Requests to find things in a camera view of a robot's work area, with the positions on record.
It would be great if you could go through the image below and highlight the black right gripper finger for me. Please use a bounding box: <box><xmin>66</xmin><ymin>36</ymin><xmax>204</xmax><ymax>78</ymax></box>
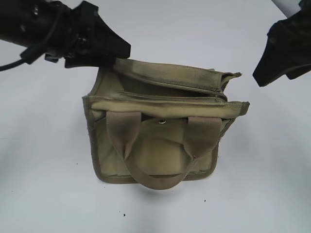
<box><xmin>253</xmin><ymin>36</ymin><xmax>311</xmax><ymax>87</ymax></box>

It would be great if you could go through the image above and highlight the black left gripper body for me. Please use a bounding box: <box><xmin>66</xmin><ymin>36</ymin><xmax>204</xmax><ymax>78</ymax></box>
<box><xmin>0</xmin><ymin>0</ymin><xmax>98</xmax><ymax>59</ymax></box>

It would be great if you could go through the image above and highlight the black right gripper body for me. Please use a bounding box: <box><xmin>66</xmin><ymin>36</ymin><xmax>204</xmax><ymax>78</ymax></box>
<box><xmin>267</xmin><ymin>0</ymin><xmax>311</xmax><ymax>44</ymax></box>

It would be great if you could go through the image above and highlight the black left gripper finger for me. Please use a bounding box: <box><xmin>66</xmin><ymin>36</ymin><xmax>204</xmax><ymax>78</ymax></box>
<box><xmin>64</xmin><ymin>47</ymin><xmax>116</xmax><ymax>68</ymax></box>
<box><xmin>81</xmin><ymin>0</ymin><xmax>131</xmax><ymax>58</ymax></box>

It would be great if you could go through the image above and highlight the olive yellow canvas bag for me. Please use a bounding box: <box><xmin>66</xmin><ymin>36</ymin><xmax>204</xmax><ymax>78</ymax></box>
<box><xmin>83</xmin><ymin>59</ymin><xmax>250</xmax><ymax>190</ymax></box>

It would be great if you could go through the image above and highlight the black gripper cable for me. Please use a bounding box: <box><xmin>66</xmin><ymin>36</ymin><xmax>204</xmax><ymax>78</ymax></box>
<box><xmin>0</xmin><ymin>7</ymin><xmax>64</xmax><ymax>72</ymax></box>

